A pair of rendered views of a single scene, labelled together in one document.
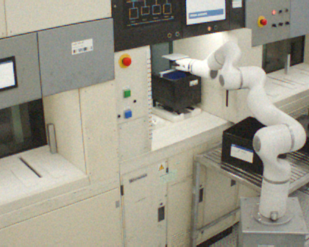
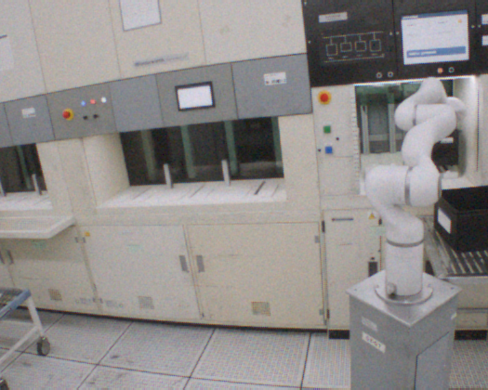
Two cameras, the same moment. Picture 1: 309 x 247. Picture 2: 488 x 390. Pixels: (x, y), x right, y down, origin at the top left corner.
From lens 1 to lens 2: 1.36 m
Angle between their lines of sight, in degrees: 50
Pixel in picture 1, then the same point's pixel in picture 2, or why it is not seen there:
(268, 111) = (408, 150)
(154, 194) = (362, 243)
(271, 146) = (374, 188)
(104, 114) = (302, 145)
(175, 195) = not seen: hidden behind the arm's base
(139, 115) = (343, 153)
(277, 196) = (393, 263)
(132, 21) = (331, 58)
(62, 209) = (257, 225)
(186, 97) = (435, 155)
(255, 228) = (362, 293)
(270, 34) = not seen: outside the picture
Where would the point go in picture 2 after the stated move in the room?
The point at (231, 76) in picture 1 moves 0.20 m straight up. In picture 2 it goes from (402, 111) to (399, 57)
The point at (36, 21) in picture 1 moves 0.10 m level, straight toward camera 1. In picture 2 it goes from (230, 54) to (217, 55)
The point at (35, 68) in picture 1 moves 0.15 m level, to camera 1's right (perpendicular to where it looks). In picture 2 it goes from (230, 94) to (251, 92)
